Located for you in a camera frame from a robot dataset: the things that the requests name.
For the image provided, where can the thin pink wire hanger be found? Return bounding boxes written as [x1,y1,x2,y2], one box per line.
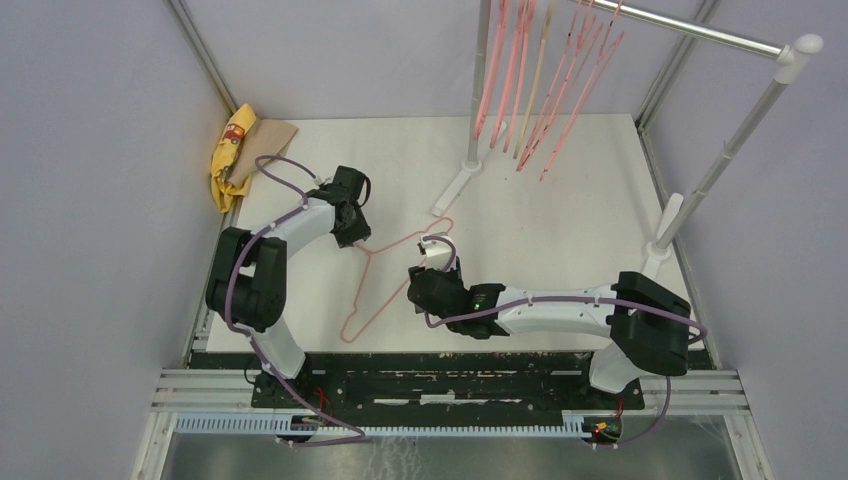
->
[338,216,456,345]

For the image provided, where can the thick pink plastic hanger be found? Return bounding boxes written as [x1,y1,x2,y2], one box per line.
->
[474,0,511,139]

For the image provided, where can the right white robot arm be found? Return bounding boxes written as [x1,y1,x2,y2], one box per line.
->
[407,266,703,408]

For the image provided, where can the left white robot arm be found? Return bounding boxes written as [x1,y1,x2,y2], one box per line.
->
[205,166,372,407]

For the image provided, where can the beige cloth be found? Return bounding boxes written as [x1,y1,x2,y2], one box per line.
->
[225,119,298,187]

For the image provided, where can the yellow printed cloth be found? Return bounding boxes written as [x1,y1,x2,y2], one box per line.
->
[210,104,257,214]

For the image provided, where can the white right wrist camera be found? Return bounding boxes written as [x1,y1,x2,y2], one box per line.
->
[418,233,456,262]

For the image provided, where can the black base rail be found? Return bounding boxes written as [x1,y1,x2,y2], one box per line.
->
[185,349,645,429]

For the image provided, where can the white slotted cable duct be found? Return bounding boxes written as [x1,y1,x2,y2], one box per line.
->
[174,413,590,439]

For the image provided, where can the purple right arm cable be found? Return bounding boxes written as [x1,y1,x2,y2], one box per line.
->
[422,233,709,347]

